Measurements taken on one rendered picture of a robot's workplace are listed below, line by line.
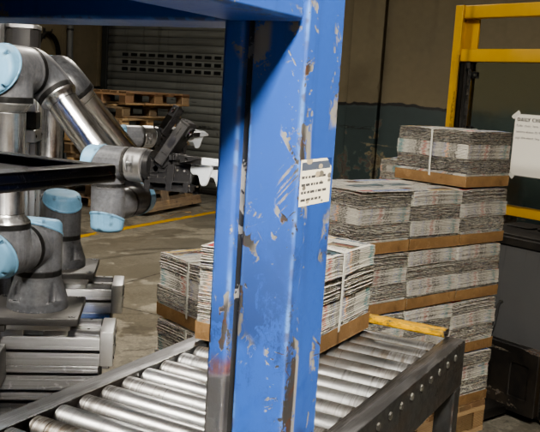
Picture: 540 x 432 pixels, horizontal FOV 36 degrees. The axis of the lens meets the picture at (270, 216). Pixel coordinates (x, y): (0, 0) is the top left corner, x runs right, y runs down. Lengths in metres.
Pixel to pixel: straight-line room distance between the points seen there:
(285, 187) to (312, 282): 0.10
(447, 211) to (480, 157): 0.28
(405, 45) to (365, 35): 0.49
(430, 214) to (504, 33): 6.43
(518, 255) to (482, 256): 0.55
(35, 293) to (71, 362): 0.20
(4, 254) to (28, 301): 0.20
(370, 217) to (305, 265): 2.24
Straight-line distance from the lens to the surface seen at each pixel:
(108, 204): 1.85
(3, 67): 1.94
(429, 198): 3.19
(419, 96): 9.74
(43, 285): 2.12
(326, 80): 0.73
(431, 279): 3.29
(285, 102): 0.70
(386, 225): 3.03
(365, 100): 9.87
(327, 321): 1.95
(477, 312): 3.55
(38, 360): 2.17
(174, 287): 2.82
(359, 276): 2.06
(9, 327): 2.15
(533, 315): 4.04
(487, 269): 3.56
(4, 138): 1.97
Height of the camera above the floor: 1.39
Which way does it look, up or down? 9 degrees down
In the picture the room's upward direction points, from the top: 4 degrees clockwise
